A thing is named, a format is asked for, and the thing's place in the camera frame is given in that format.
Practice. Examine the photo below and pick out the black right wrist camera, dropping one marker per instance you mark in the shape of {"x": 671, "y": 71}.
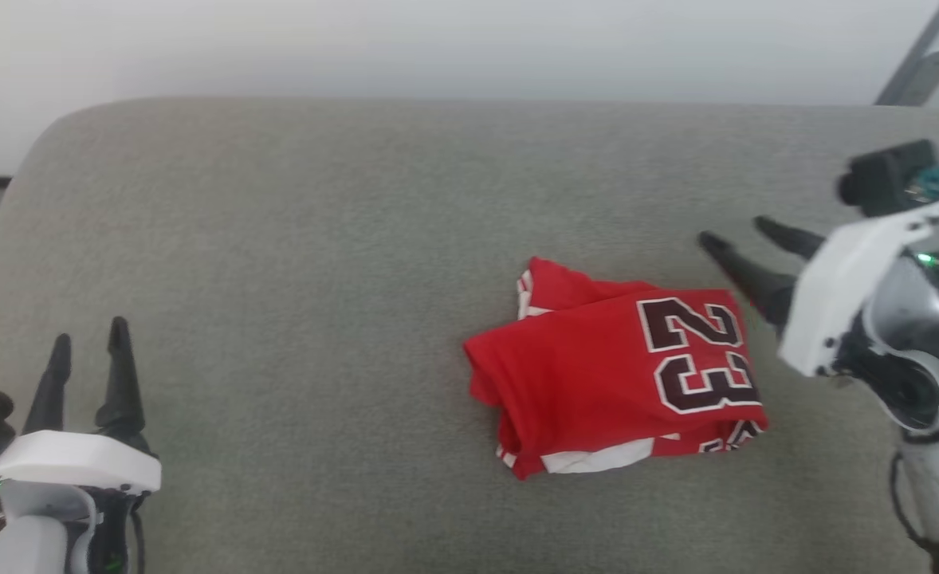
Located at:
{"x": 888, "y": 179}

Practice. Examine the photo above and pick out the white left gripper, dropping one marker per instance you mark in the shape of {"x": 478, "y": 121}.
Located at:
{"x": 71, "y": 461}

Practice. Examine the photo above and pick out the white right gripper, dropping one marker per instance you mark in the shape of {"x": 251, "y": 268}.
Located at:
{"x": 848, "y": 295}

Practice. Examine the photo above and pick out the grey fabric sofa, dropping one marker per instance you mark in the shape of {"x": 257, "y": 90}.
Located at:
{"x": 358, "y": 263}

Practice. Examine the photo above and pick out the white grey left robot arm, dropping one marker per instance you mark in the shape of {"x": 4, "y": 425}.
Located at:
{"x": 31, "y": 542}

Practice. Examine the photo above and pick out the red basketball jersey number 23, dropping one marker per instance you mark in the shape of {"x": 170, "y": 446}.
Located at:
{"x": 597, "y": 375}

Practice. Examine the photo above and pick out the grey metal stand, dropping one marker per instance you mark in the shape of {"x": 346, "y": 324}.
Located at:
{"x": 916, "y": 64}

